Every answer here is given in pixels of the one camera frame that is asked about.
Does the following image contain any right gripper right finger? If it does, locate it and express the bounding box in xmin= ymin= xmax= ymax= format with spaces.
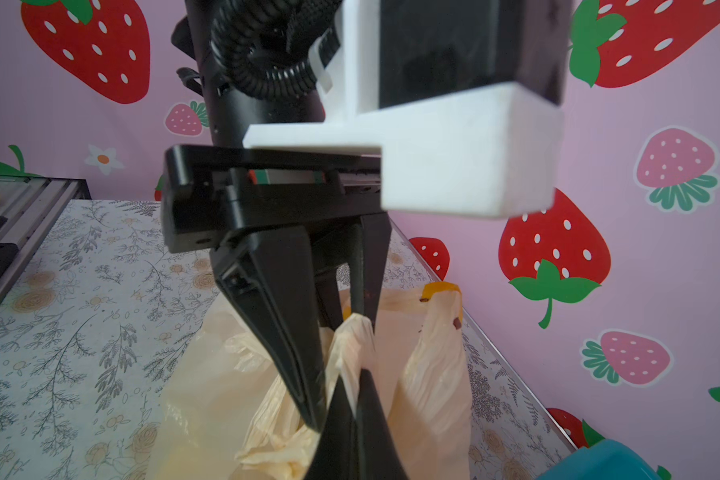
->
xmin=355 ymin=369 xmax=408 ymax=480

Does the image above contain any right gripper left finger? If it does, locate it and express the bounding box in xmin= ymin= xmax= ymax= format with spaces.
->
xmin=304 ymin=377 xmax=356 ymax=480

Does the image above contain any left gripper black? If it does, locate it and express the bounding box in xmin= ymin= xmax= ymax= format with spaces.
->
xmin=161 ymin=145 xmax=392 ymax=432

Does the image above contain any banana print plastic bag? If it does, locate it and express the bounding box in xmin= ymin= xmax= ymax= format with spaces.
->
xmin=147 ymin=282 xmax=472 ymax=479

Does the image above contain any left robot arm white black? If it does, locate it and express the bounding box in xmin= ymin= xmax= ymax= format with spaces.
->
xmin=161 ymin=1 xmax=392 ymax=431

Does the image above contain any teal plastic basket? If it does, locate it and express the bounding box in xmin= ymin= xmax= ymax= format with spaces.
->
xmin=538 ymin=439 xmax=672 ymax=480

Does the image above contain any aluminium rail frame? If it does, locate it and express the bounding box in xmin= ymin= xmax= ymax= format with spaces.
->
xmin=0 ymin=175 xmax=91 ymax=304

